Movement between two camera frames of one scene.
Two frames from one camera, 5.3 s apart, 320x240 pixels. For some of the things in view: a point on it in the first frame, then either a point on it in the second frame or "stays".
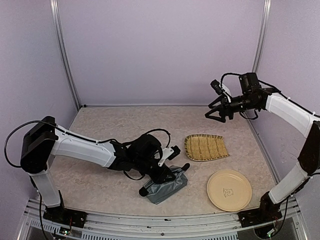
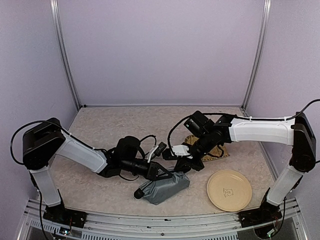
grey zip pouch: x=158 y=192 stays
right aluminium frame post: x=261 y=35 stays
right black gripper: x=224 y=105 → x=183 y=163
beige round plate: x=229 y=190 stays
